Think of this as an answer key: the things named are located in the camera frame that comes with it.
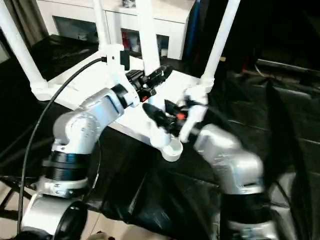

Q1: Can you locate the black case with yellow label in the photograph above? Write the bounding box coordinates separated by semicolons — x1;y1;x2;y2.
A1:
199;0;258;73

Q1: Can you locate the blue upright panel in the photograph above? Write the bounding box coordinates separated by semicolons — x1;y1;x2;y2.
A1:
186;0;201;61

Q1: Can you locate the black plastic mat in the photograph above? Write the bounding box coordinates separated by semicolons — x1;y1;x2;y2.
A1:
0;34;320;240

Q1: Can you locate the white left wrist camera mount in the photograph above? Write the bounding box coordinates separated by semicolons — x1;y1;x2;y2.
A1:
101;44;140;108

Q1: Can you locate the white plastic table leg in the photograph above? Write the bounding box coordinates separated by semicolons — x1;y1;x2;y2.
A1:
0;3;48;87
92;0;112;50
136;0;176;150
199;0;241;86

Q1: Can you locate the white plastic table top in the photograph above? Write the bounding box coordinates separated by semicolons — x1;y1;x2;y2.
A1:
31;47;216;162

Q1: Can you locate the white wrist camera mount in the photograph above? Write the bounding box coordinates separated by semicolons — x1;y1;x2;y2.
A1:
179;87;208;143
101;44;140;108

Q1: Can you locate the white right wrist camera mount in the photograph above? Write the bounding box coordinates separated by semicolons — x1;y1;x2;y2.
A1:
179;87;208;143

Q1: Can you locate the grey curtain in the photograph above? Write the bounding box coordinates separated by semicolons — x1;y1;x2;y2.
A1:
7;0;48;48

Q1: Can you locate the black long bar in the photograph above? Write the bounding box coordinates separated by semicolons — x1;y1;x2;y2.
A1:
257;58;320;74

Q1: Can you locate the black metal stand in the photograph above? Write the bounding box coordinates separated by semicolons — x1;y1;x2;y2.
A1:
0;174;16;209

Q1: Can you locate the white cabinet with glass doors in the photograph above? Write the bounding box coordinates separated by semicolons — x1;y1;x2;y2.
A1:
36;0;190;61

